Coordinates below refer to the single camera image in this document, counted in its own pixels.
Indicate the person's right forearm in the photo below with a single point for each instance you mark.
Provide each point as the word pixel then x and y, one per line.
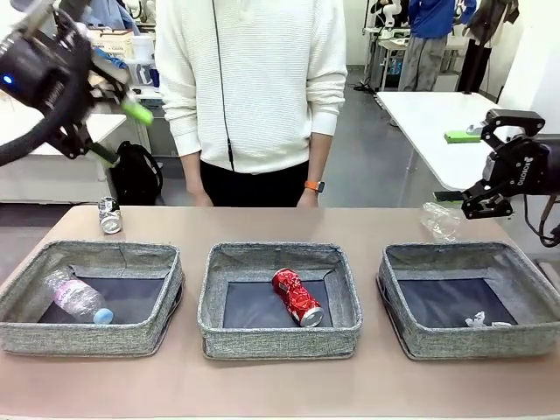
pixel 192 175

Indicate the white metal shelf desk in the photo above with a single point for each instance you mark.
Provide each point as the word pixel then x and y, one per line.
pixel 157 135

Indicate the blue drinking bottle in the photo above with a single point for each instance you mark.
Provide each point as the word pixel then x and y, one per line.
pixel 153 76

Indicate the crushed red soda can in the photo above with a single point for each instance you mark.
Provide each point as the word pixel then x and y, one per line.
pixel 297 297

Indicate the person's left forearm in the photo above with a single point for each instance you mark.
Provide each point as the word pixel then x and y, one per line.
pixel 319 157

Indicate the person's left hand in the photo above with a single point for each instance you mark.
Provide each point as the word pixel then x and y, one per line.
pixel 308 200

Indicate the black trousers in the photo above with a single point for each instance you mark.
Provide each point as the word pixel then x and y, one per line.
pixel 254 188

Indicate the white knit sweater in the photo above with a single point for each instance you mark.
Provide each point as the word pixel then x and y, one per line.
pixel 262 87

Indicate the person in blue shirt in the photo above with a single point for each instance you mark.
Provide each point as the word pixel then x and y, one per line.
pixel 114 13

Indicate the black backpack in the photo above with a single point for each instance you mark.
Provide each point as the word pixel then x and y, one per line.
pixel 135 175

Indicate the plastic bottle with blue cap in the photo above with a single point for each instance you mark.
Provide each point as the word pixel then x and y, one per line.
pixel 76 297

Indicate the person's right hand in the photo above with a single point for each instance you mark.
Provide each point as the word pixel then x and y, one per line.
pixel 203 201

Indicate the person in blue jacket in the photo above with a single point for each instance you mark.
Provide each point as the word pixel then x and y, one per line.
pixel 431 17

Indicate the light wooden crate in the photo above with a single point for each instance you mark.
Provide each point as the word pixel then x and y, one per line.
pixel 116 44

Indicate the large white table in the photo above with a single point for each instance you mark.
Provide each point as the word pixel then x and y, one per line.
pixel 437 131

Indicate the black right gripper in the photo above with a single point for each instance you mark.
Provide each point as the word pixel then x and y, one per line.
pixel 529 168

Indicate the grey fabric basket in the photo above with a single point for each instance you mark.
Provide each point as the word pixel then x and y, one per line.
pixel 472 343
pixel 87 339
pixel 280 341

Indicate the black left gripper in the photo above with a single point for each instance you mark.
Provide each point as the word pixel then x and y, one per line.
pixel 39 74

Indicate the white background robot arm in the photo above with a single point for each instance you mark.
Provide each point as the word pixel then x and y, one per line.
pixel 389 15

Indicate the crushed clear plastic bottle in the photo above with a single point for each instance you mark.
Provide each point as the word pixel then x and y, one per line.
pixel 437 223

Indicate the crushed silver black can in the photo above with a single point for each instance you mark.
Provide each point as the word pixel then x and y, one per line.
pixel 109 219

